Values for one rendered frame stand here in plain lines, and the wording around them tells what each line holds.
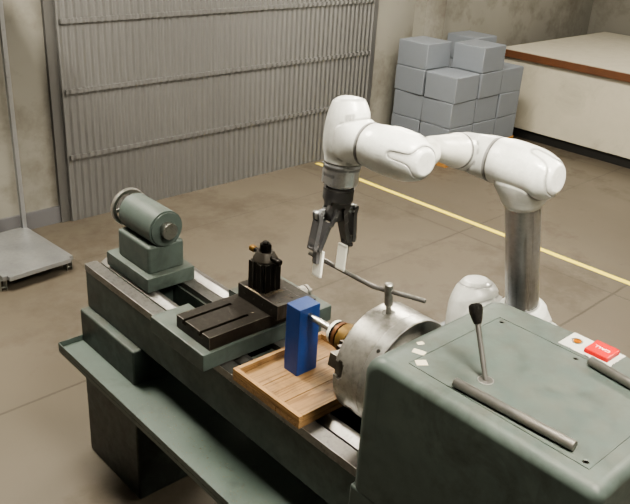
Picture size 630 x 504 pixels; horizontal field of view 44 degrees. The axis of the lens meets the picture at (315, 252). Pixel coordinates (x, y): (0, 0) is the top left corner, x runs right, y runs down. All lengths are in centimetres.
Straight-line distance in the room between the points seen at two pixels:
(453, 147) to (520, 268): 44
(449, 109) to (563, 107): 149
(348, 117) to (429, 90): 538
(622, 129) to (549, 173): 576
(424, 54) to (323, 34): 97
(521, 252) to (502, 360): 54
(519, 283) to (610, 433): 80
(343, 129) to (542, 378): 71
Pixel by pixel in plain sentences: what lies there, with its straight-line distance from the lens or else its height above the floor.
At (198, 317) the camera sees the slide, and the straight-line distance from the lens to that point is 246.
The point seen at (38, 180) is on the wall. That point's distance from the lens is 556.
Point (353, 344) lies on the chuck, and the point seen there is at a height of 118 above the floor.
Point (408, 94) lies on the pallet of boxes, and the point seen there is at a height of 56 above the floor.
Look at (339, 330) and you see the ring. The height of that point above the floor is 111.
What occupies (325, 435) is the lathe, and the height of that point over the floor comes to 87.
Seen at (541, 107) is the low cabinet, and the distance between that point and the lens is 823.
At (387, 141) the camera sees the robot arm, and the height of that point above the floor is 172.
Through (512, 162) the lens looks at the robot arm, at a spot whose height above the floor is 158.
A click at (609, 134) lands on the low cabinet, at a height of 27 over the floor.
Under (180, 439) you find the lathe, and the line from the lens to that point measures 266.
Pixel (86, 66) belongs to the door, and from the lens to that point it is 548.
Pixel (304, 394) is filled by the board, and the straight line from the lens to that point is 227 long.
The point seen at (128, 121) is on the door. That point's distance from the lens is 572.
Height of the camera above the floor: 220
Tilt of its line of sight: 25 degrees down
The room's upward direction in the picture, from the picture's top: 4 degrees clockwise
